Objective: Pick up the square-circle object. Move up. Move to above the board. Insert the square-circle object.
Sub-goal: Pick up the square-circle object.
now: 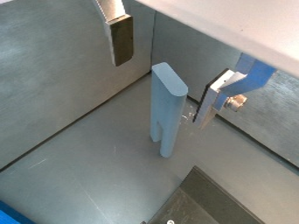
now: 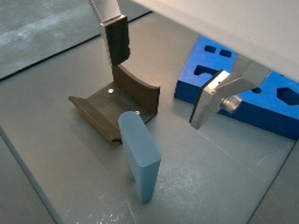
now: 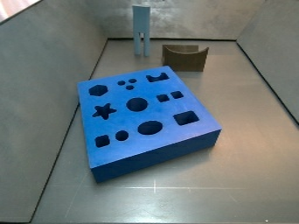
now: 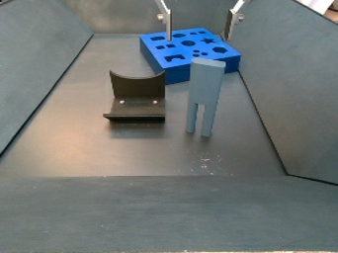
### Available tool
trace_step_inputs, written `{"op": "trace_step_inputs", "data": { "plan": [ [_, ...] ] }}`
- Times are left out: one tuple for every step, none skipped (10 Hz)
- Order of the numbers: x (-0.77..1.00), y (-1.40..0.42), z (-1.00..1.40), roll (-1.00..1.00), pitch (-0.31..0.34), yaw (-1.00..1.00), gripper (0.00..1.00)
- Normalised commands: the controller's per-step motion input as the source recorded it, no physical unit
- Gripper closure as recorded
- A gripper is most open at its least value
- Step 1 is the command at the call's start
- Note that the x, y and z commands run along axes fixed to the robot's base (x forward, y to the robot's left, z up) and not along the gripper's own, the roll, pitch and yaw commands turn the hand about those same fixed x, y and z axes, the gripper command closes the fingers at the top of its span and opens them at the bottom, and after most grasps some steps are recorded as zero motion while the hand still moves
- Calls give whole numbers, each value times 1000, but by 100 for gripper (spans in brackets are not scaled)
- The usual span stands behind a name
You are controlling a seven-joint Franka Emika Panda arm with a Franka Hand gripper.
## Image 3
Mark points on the dark curved holder stand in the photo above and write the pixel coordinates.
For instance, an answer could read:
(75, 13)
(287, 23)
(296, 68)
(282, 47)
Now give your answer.
(184, 58)

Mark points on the blue shape-sorting board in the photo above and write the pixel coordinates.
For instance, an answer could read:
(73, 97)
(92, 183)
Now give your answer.
(142, 119)

